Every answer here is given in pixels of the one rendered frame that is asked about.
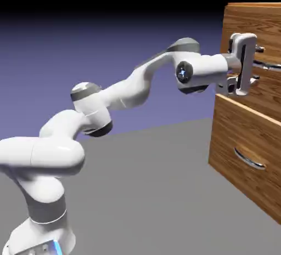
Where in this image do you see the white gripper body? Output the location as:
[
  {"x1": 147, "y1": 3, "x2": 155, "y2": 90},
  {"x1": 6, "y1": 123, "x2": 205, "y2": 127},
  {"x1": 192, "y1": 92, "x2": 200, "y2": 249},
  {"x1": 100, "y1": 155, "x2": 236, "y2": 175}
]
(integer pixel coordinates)
[{"x1": 228, "y1": 32, "x2": 258, "y2": 97}]

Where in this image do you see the wooden drawer front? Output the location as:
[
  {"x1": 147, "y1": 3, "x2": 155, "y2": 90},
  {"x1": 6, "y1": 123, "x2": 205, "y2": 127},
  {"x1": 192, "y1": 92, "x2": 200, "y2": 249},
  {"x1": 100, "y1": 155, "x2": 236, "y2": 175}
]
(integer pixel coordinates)
[
  {"x1": 220, "y1": 4, "x2": 281, "y2": 122},
  {"x1": 207, "y1": 94, "x2": 281, "y2": 225}
]

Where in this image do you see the light wood cabinet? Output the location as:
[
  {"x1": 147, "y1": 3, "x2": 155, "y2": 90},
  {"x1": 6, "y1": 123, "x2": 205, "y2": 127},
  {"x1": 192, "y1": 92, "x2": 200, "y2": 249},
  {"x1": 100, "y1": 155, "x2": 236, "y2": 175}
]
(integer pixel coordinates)
[{"x1": 207, "y1": 2, "x2": 281, "y2": 225}]

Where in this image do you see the curved silver drawer handle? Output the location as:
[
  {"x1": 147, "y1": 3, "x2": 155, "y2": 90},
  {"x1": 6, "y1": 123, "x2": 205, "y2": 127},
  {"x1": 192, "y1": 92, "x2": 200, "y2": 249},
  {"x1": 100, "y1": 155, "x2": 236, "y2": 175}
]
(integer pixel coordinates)
[
  {"x1": 252, "y1": 60, "x2": 281, "y2": 72},
  {"x1": 233, "y1": 146, "x2": 267, "y2": 171}
]

